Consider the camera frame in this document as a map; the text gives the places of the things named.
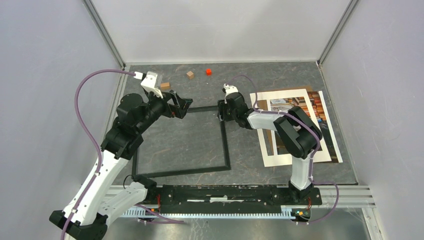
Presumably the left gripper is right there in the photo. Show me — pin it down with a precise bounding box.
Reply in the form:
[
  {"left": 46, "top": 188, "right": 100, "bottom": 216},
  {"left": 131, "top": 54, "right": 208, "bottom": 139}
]
[{"left": 136, "top": 87, "right": 193, "bottom": 134}]

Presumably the black picture frame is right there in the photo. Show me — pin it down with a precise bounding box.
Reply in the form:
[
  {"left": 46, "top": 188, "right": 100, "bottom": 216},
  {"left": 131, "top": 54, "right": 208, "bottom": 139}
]
[{"left": 131, "top": 105, "right": 231, "bottom": 178}]

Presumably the book photo print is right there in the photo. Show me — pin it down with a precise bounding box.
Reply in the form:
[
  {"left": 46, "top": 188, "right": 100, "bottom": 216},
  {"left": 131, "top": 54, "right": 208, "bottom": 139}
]
[{"left": 269, "top": 91, "right": 344, "bottom": 164}]

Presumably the white mat board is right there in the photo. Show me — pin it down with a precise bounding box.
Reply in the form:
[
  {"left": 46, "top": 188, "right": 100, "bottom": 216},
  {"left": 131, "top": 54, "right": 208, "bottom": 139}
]
[{"left": 257, "top": 88, "right": 326, "bottom": 167}]

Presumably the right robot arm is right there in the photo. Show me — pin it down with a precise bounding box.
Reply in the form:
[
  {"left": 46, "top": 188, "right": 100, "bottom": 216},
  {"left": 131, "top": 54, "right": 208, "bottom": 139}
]
[{"left": 217, "top": 92, "right": 323, "bottom": 204}]

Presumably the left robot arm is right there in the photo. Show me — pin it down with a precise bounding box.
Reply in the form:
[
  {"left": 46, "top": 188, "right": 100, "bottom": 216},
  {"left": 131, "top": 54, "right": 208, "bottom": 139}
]
[{"left": 49, "top": 90, "right": 193, "bottom": 240}]

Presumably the brown wooden block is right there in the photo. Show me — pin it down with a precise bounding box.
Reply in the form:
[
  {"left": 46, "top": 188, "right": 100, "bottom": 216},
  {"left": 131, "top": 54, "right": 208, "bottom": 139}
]
[{"left": 160, "top": 82, "right": 171, "bottom": 91}]

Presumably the light wooden cube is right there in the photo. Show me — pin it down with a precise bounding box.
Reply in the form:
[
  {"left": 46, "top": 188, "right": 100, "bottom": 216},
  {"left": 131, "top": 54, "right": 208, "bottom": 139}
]
[{"left": 186, "top": 71, "right": 195, "bottom": 80}]

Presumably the red cube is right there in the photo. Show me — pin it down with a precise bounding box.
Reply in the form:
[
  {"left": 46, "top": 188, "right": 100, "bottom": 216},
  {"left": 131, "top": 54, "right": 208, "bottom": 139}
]
[{"left": 205, "top": 68, "right": 212, "bottom": 76}]

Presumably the brown backing board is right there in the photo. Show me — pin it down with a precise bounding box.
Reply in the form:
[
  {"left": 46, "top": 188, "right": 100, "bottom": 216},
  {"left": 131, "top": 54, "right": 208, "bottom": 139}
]
[{"left": 257, "top": 96, "right": 309, "bottom": 114}]

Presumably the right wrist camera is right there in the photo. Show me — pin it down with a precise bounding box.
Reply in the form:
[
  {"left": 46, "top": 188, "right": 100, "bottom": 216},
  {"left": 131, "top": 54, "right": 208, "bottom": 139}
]
[{"left": 222, "top": 84, "right": 239, "bottom": 96}]

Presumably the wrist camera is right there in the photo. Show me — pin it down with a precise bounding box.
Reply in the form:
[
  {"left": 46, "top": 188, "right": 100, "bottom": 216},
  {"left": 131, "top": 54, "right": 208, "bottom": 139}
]
[
  {"left": 222, "top": 84, "right": 239, "bottom": 96},
  {"left": 140, "top": 71, "right": 164, "bottom": 99}
]

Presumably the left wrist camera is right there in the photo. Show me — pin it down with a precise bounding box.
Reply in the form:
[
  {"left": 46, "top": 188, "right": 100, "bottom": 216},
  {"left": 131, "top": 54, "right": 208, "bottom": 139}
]
[{"left": 140, "top": 71, "right": 164, "bottom": 99}]

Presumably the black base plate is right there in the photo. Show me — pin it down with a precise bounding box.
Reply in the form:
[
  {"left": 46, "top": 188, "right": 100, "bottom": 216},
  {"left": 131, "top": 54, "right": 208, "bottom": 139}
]
[{"left": 142, "top": 184, "right": 323, "bottom": 214}]

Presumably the aluminium rail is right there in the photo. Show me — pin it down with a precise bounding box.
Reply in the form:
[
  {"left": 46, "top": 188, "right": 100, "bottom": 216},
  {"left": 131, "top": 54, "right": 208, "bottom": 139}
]
[{"left": 99, "top": 185, "right": 375, "bottom": 220}]

